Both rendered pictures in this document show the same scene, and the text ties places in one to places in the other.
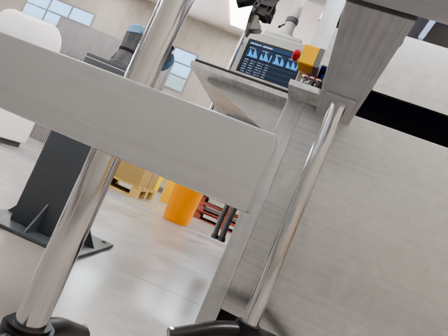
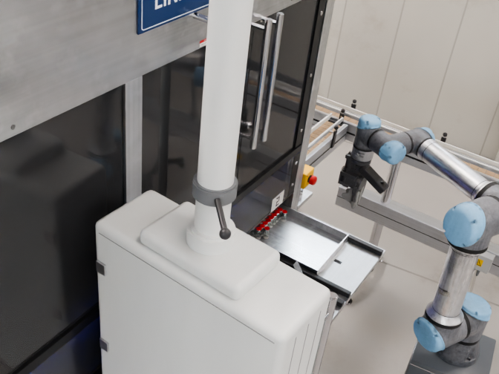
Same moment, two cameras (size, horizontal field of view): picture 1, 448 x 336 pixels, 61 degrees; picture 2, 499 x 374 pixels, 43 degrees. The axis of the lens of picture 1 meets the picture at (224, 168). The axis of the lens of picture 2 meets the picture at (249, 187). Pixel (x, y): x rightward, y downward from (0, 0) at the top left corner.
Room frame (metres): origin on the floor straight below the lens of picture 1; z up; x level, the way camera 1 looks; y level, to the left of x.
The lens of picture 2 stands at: (3.41, 0.32, 2.43)
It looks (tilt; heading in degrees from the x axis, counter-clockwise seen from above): 35 degrees down; 197
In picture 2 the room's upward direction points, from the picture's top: 7 degrees clockwise
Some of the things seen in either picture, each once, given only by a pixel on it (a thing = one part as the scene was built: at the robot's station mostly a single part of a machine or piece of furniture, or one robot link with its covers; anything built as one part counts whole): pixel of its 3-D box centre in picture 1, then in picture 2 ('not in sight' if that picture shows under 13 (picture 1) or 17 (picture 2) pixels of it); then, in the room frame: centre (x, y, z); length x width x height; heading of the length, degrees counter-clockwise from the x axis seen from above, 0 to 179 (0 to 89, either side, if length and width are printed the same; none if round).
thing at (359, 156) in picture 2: not in sight; (361, 152); (1.51, 0.11, 1.31); 0.08 x 0.08 x 0.05
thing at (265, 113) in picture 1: (241, 107); not in sight; (1.48, 0.03, 0.79); 0.34 x 0.03 x 0.13; 79
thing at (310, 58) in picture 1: (310, 59); (301, 175); (1.28, -0.13, 0.99); 0.08 x 0.07 x 0.07; 79
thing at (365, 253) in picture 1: (339, 247); not in sight; (2.25, -0.81, 0.44); 2.06 x 1.00 x 0.88; 169
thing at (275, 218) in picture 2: not in sight; (269, 222); (1.53, -0.17, 0.90); 0.18 x 0.02 x 0.05; 169
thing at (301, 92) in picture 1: (308, 95); (290, 194); (1.25, -0.17, 0.87); 0.14 x 0.13 x 0.02; 79
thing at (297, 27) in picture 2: not in sight; (280, 90); (1.61, -0.18, 1.50); 0.43 x 0.01 x 0.59; 169
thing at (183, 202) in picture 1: (185, 198); not in sight; (4.26, 0.26, 0.28); 0.36 x 0.35 x 0.56; 83
